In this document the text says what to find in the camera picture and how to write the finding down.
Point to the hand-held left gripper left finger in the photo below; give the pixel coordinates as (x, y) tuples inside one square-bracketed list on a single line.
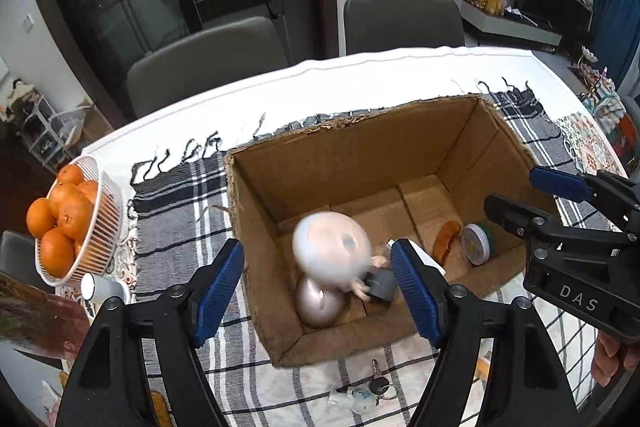
[(220, 292)]

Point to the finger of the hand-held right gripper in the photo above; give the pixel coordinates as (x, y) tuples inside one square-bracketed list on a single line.
[(555, 181), (520, 219)]

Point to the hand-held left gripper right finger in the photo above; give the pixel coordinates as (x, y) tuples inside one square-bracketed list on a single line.
[(417, 292)]

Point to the white charger cube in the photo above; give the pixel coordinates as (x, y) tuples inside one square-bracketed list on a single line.
[(425, 259)]

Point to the small dark grey block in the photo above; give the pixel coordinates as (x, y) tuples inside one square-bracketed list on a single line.
[(381, 284)]

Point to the round tin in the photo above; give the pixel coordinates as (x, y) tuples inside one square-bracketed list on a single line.
[(476, 244)]

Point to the brown wooden comb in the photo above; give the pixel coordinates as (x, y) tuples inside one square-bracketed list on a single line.
[(445, 242)]

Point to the cream round deer toy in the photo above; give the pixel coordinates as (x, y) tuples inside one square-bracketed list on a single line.
[(330, 249)]

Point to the silver oval case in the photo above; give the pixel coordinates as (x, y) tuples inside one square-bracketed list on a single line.
[(317, 307)]

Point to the brown cardboard box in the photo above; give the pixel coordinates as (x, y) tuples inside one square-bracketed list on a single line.
[(360, 157)]

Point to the person's right hand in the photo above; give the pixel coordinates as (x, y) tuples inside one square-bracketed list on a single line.
[(607, 359)]

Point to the colourful patterned mat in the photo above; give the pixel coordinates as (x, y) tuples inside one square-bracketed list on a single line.
[(585, 142)]

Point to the chair with floral cushion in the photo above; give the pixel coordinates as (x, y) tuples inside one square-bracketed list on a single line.
[(610, 112)]

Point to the grey white plaid tablecloth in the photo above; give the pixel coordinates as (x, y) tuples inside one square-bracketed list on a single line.
[(175, 207)]

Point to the small white cup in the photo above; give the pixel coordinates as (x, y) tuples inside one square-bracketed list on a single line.
[(102, 289)]

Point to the white rabbit figurine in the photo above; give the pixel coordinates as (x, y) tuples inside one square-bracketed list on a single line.
[(352, 399)]

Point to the white plastic basket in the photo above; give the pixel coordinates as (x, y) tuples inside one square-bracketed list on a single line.
[(107, 217)]

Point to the grey television cabinet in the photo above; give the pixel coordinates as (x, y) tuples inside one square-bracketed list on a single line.
[(515, 29)]

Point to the pile of oranges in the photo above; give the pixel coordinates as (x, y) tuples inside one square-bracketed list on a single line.
[(65, 217)]

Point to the blue curtain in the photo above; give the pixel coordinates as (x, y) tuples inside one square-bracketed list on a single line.
[(615, 17)]

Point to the grey dining chair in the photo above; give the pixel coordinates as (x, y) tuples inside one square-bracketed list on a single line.
[(15, 257), (400, 24), (210, 62)]

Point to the white shelf rack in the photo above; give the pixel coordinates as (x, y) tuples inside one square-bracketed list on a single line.
[(50, 134)]

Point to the white light switch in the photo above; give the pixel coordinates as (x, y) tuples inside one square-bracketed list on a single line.
[(28, 24)]

